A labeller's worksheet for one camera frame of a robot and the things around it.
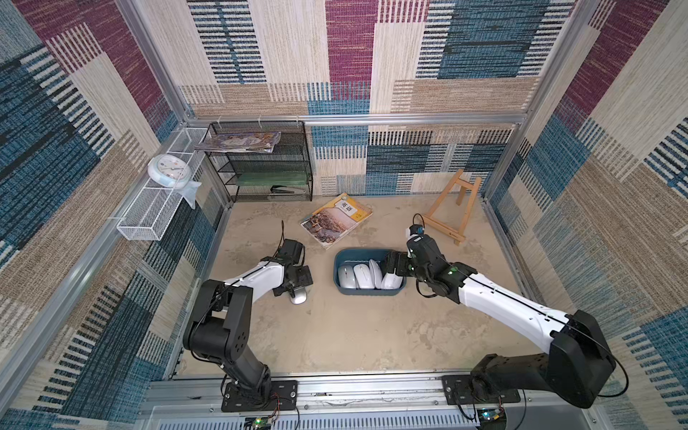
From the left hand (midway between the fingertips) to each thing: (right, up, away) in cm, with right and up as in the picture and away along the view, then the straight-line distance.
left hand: (297, 281), depth 95 cm
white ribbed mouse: (+32, +1, -4) cm, 32 cm away
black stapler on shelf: (-9, +34, +13) cm, 37 cm away
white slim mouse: (+27, +3, -3) cm, 28 cm away
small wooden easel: (+54, +18, +9) cm, 58 cm away
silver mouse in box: (+17, +1, -1) cm, 17 cm away
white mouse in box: (+23, +2, -2) cm, 23 cm away
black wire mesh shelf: (-9, +40, +15) cm, 44 cm away
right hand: (+32, +10, -11) cm, 36 cm away
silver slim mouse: (+1, -4, -3) cm, 6 cm away
